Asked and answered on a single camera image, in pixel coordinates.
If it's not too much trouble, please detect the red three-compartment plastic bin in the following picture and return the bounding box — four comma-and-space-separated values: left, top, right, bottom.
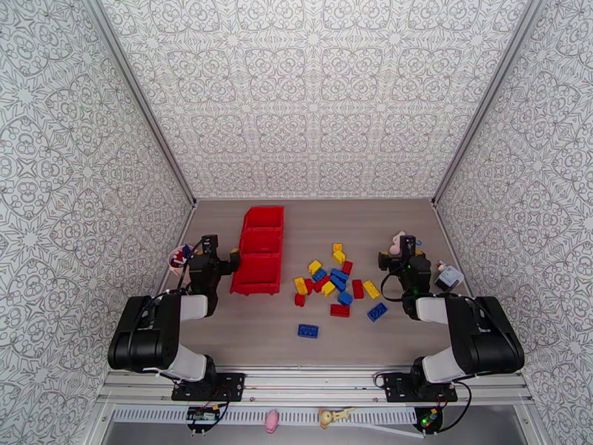
230, 206, 285, 297

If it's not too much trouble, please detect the pink toy bucket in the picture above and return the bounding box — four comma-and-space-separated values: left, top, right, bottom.
168, 244, 193, 279

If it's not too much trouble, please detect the grey white box device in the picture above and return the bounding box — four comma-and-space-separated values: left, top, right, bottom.
434, 266, 466, 293

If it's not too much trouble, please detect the small green circuit board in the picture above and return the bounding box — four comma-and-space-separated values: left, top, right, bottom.
413, 406, 445, 435
185, 403, 222, 434

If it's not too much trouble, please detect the white flat strip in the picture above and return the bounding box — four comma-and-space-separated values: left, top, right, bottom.
355, 422, 425, 440

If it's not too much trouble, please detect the small yellow toy figure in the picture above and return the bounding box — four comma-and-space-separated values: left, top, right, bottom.
317, 406, 357, 430

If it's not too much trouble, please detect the black left wrist camera cable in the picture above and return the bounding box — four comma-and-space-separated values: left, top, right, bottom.
177, 237, 205, 291

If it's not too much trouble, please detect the aluminium side rail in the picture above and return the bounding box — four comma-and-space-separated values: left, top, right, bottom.
431, 202, 474, 297
157, 202, 199, 294

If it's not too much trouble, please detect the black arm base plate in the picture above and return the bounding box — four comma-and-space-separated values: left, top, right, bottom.
171, 372, 245, 403
385, 372, 459, 404

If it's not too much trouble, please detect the aluminium rail frame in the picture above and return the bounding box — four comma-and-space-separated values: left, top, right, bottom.
99, 364, 534, 409

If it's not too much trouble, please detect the black base cable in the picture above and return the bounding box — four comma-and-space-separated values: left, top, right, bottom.
435, 380, 474, 434
203, 400, 231, 431

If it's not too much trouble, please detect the white slotted cable duct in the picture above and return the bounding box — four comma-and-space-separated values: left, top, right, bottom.
110, 407, 418, 426

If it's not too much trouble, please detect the aluminium corner post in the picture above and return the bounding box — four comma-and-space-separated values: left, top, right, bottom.
79, 0, 199, 209
431, 0, 544, 209

